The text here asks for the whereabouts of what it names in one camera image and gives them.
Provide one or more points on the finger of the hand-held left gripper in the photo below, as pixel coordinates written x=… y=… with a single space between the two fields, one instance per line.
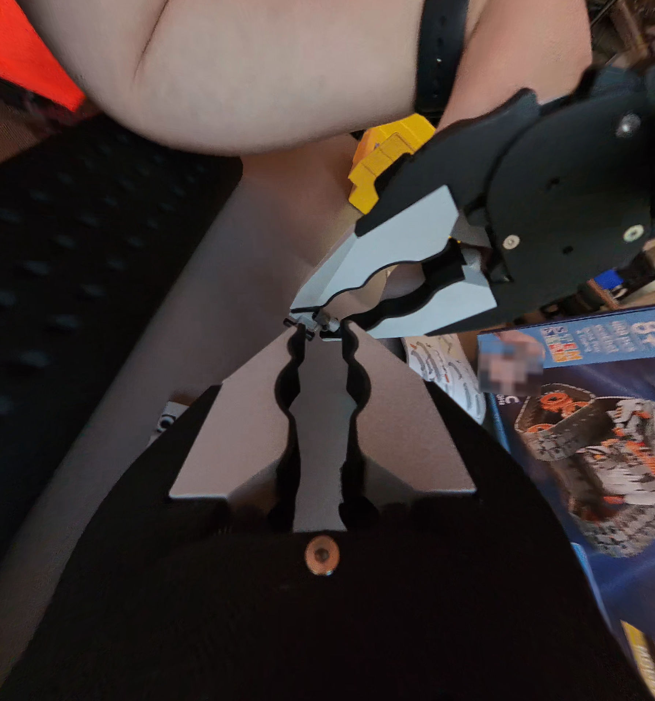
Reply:
x=459 y=306
x=393 y=235

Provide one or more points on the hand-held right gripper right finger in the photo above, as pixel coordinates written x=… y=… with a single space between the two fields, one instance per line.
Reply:
x=409 y=438

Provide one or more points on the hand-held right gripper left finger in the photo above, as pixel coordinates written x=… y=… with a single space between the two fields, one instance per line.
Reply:
x=229 y=438

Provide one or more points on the small grey connector piece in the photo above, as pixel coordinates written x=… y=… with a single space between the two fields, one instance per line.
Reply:
x=311 y=323

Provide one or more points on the person's left forearm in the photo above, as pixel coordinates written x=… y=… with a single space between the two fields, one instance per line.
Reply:
x=251 y=71

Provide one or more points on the grey desk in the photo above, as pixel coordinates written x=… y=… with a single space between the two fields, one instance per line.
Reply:
x=196 y=328

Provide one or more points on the person's left hand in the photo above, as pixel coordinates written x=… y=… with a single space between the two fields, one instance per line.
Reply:
x=519 y=44

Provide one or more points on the open instruction booklet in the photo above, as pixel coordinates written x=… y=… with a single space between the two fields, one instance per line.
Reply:
x=442 y=367

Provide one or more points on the blue robot kit box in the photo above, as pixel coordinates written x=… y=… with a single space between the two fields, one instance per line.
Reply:
x=607 y=493

